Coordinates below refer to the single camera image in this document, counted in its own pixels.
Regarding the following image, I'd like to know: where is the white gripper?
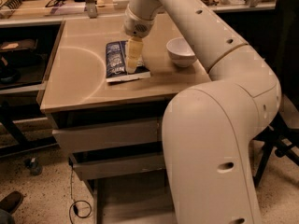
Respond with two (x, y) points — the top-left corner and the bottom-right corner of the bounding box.
(123, 7), (155, 74)

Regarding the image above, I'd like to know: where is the black floor cable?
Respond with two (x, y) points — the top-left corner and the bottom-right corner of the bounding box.
(67, 158), (93, 224)

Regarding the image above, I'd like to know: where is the dark shoe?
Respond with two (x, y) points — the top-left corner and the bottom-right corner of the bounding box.
(0, 191), (23, 214)

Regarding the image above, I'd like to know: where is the black office chair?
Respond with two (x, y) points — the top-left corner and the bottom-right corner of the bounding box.
(253, 0), (299, 187)

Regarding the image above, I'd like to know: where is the grey drawer cabinet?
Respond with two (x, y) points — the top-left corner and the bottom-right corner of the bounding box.
(36, 11), (219, 224)

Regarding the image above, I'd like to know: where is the grey metal post left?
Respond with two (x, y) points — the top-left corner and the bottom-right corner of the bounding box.
(85, 0), (97, 19)

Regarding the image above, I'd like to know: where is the white bowl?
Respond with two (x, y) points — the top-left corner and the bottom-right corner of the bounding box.
(166, 37), (197, 67)

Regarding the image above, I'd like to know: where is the open bottom drawer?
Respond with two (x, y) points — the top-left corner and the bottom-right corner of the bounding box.
(93, 170), (178, 224)

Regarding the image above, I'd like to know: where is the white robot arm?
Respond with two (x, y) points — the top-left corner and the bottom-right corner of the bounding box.
(124, 0), (281, 224)

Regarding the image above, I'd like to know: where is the blue chip bag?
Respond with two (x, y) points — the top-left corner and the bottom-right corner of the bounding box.
(106, 40), (150, 83)

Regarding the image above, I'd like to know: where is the small caster on floor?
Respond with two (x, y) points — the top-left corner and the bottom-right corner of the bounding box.
(24, 158), (42, 175)

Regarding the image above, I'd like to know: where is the top drawer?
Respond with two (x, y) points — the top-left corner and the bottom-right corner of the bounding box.
(52, 118), (162, 153)

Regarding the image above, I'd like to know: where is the middle drawer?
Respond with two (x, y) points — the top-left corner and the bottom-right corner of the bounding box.
(69, 153), (165, 180)

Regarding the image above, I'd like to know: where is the coiled soldering stand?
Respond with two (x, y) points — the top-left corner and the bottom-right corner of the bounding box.
(0, 0), (22, 19)

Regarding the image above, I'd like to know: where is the back workbench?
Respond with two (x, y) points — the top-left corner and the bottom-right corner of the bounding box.
(1, 0), (276, 31)

